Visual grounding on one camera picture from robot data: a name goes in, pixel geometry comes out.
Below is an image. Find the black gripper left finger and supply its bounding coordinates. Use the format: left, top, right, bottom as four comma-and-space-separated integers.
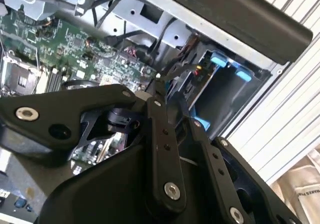
0, 76, 189, 214

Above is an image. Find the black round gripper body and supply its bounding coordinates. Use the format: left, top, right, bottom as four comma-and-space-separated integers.
36, 142, 221, 224

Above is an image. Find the hard disk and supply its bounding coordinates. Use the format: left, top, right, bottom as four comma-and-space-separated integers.
164, 49, 271, 135

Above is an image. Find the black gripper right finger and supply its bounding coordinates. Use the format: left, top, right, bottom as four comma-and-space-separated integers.
174, 91, 299, 224

